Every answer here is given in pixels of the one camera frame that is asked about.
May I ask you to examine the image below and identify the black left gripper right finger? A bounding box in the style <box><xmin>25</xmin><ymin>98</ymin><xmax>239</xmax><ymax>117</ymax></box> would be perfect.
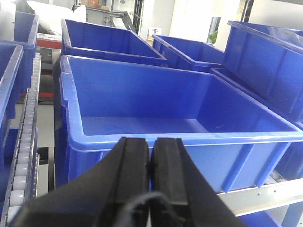
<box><xmin>151</xmin><ymin>138</ymin><xmax>245</xmax><ymax>227</ymax></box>

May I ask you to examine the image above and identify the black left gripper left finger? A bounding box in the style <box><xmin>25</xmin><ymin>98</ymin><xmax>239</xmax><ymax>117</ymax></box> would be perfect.
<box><xmin>9</xmin><ymin>137</ymin><xmax>149</xmax><ymax>227</ymax></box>

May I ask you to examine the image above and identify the steel rack front beam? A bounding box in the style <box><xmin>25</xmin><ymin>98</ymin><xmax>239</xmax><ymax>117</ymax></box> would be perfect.
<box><xmin>217</xmin><ymin>178</ymin><xmax>303</xmax><ymax>217</ymax></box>

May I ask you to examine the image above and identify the blue plastic bin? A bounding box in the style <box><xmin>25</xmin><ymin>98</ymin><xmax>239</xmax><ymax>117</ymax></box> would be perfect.
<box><xmin>56</xmin><ymin>55</ymin><xmax>303</xmax><ymax>192</ymax></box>

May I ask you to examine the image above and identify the white roller track left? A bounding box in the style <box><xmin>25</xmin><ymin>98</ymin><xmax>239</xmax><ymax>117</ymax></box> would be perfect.
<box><xmin>0</xmin><ymin>53</ymin><xmax>41</xmax><ymax>227</ymax></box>

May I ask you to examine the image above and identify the rear right blue bin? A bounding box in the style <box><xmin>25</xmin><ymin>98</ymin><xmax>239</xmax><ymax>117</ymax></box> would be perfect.
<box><xmin>153</xmin><ymin>35</ymin><xmax>224</xmax><ymax>72</ymax></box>

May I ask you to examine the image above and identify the stacked blue bin right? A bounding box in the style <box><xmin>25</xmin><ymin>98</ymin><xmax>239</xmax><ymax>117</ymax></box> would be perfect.
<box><xmin>223</xmin><ymin>21</ymin><xmax>303</xmax><ymax>122</ymax></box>

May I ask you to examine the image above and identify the blue bin far left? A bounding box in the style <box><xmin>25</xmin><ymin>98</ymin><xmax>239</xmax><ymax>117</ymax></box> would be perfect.
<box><xmin>0</xmin><ymin>10</ymin><xmax>40</xmax><ymax>204</ymax></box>

